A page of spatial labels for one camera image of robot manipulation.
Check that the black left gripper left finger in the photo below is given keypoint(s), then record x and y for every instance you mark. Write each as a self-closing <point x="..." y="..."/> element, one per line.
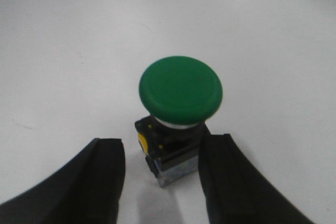
<point x="85" y="190"/>

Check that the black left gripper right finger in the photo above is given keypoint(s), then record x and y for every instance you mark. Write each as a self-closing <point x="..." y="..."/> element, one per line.
<point x="235" y="191"/>

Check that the green mushroom push button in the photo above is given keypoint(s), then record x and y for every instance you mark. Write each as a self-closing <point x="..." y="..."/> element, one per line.
<point x="180" y="93"/>

